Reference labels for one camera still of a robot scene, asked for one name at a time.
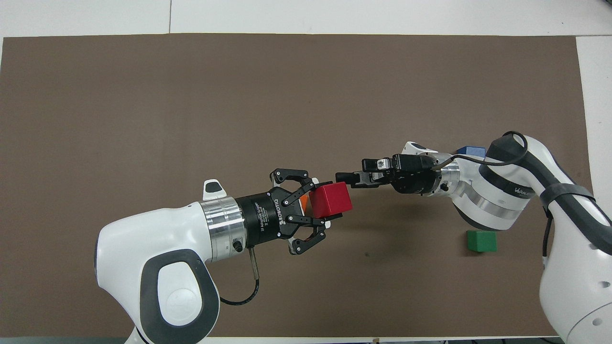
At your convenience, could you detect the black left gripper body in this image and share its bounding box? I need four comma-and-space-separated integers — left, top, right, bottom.
236, 188, 293, 248

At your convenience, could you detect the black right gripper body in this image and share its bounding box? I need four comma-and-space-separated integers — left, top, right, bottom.
391, 165, 444, 196

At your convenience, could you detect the red wooden block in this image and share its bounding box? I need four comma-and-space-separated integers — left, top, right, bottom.
308, 181, 353, 219

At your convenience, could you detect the green wooden block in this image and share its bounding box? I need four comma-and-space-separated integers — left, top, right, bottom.
467, 230, 498, 253

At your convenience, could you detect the brown table mat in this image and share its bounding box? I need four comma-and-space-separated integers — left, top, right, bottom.
0, 32, 610, 339

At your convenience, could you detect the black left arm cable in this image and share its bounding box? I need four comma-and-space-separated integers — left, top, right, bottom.
219, 247, 261, 307

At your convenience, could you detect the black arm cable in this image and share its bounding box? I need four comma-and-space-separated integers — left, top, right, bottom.
219, 247, 261, 307
429, 131, 555, 261

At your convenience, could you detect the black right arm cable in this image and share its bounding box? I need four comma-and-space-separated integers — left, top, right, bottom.
429, 131, 555, 261

